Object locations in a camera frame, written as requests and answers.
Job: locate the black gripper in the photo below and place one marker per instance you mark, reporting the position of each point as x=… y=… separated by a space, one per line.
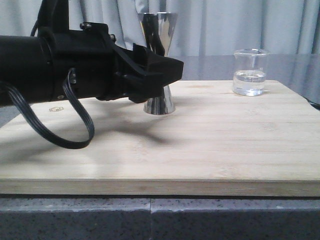
x=103 y=70

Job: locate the steel double jigger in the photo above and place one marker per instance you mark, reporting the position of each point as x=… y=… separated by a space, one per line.
x=158 y=29

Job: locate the clear glass beaker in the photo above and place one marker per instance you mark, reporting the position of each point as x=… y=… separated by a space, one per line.
x=250 y=71

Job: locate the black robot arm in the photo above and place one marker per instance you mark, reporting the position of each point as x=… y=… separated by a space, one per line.
x=38 y=65

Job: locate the grey curtain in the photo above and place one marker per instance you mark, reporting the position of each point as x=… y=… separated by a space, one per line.
x=212 y=27

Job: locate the bamboo cutting board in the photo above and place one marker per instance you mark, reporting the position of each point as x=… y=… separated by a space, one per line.
x=215 y=143

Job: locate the camera mount bracket wrist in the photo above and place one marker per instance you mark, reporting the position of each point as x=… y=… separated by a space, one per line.
x=53 y=14

